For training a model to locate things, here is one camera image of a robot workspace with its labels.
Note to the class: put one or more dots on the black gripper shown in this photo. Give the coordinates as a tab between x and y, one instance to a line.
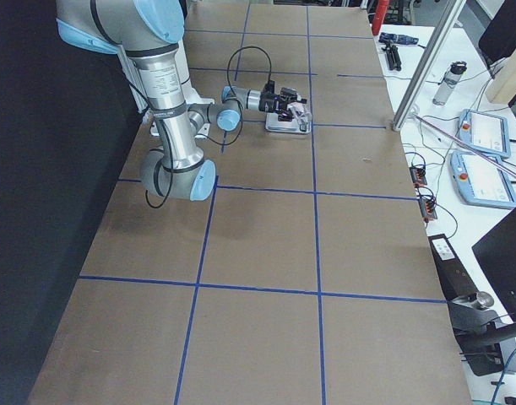
266	102

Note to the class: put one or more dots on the glass sauce dispenser bottle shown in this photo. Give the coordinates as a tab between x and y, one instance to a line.
301	117

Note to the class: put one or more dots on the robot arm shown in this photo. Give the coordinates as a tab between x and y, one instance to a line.
150	34

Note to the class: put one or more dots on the digital kitchen scale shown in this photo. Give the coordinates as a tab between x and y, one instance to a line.
274	124

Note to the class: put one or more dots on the black folded tripod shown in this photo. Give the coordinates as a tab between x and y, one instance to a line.
392	56

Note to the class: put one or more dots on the red cylinder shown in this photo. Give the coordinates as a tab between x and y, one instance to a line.
379	16

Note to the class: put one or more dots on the blue folded umbrella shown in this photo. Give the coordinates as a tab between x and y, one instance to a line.
398	39

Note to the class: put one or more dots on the orange connector block far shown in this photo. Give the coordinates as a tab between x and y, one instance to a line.
418	176

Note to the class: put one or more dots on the orange connector block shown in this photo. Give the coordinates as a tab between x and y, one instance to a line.
427	207
418	176

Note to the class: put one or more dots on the clear water bottle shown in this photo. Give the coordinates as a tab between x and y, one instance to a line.
449	81

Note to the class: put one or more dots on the orange connector block near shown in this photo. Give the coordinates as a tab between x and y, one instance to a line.
427	207

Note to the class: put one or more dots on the far blue teach pendant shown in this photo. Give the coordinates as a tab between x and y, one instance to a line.
485	132

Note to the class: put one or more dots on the blue teach pendant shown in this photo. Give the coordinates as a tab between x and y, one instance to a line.
481	183
485	132

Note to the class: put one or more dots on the near blue teach pendant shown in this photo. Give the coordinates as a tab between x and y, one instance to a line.
481	183

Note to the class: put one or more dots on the metal reacher stick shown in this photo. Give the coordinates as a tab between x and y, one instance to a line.
466	146

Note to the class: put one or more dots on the black box with label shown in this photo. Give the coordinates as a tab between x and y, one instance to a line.
454	278

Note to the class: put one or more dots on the black monitor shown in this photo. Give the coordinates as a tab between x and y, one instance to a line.
496	255

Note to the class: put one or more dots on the aluminium frame post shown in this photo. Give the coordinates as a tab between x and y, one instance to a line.
429	56

